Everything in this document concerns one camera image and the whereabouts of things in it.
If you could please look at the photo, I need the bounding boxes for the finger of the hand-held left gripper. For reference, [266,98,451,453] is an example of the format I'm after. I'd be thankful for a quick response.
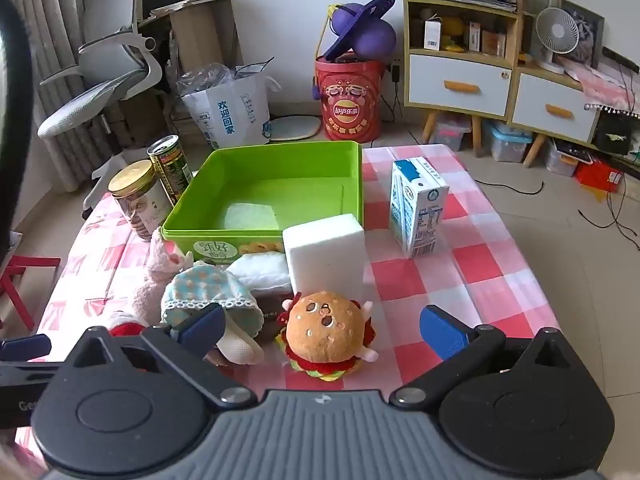
[0,333,53,364]

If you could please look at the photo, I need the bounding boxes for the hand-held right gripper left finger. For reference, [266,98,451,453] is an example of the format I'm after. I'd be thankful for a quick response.
[64,304,258,411]

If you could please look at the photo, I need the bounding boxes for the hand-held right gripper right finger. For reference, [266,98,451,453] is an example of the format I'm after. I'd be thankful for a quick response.
[389,304,584,410]

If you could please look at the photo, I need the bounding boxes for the pink plush doll blue dress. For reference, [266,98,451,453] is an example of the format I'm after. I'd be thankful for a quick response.
[107,227,266,366]

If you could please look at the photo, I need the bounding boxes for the burger plush toy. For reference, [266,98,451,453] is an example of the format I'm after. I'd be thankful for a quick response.
[275,291,381,385]

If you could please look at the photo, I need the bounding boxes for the white foam block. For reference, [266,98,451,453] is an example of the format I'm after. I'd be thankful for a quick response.
[282,213,366,301]

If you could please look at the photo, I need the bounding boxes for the green plastic box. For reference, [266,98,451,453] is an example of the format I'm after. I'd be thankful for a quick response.
[161,141,364,261]

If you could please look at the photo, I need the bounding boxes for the red white checkered tablecloth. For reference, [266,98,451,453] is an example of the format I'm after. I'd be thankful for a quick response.
[15,144,561,461]

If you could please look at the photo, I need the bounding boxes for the brown pouch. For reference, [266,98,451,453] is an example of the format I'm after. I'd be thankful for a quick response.
[252,287,296,341]

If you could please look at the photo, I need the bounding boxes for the red stool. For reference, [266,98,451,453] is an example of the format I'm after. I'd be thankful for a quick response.
[0,255,62,331]

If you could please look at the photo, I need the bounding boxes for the blue white milk carton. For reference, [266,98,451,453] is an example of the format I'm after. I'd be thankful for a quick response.
[389,156,451,260]

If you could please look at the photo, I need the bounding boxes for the cookie jar gold lid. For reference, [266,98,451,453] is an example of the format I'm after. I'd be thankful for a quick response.
[108,160,173,243]

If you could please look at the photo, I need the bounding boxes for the green drink can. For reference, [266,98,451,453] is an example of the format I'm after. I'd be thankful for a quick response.
[146,135,194,206]

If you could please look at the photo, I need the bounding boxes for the clear storage box pink contents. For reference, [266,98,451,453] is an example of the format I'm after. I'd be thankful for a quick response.
[430,112,473,152]

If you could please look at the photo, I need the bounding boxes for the clear storage box blue lid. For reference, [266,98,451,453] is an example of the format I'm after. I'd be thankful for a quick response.
[482,120,533,163]

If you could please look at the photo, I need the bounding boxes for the cardboard box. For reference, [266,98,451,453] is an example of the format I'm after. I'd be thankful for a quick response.
[105,95,167,148]

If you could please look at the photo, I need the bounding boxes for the red box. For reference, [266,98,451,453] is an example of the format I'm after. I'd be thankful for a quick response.
[575,157,623,192]

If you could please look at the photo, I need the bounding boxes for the white floor scale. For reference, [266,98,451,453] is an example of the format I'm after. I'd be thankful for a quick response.
[267,115,321,142]

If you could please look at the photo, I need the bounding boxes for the white shopping bag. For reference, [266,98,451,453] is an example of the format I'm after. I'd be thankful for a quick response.
[180,62,278,150]

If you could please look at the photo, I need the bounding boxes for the red printed barrel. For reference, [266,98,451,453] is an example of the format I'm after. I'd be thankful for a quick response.
[314,55,387,142]

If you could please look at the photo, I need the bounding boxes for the tall wooden shelf cabinet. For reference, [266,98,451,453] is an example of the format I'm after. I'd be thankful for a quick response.
[400,0,523,158]

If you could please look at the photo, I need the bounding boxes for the low wooden drawer cabinet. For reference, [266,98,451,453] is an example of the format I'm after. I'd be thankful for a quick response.
[507,57,601,168]

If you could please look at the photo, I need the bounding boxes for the grey office chair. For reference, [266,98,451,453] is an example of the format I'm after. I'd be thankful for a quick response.
[37,0,166,211]

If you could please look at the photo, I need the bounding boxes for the black bag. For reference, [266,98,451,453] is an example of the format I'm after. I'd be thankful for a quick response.
[592,107,633,156]

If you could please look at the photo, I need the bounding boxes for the wooden desk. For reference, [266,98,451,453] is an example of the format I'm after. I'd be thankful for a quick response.
[137,0,243,96]

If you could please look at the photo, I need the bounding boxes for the brown box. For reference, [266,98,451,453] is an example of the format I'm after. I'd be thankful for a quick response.
[481,30,507,56]

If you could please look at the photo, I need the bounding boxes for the small white box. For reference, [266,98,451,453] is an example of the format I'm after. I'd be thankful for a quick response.
[424,19,443,52]

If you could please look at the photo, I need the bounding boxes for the pink cloth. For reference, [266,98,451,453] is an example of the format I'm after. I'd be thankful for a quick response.
[565,55,640,116]

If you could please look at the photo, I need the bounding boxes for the yellow toy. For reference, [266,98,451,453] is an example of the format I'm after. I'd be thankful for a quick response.
[442,16,466,52]

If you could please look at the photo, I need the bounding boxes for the purple jumping ball toy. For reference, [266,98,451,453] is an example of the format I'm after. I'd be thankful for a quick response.
[320,0,397,61]

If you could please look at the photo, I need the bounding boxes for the beige curtain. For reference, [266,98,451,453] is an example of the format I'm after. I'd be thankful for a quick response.
[5,0,96,193]

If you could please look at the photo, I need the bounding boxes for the small white desk fan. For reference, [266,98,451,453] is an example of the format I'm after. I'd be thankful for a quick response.
[535,7,581,75]

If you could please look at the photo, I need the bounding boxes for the framed picture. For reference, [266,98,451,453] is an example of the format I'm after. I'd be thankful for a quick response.
[557,0,606,68]

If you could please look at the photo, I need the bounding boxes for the black floor cable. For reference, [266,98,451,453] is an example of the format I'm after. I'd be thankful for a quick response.
[475,177,545,197]

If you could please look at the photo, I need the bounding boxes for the black curved cable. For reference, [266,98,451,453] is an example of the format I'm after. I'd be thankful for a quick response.
[0,0,37,261]

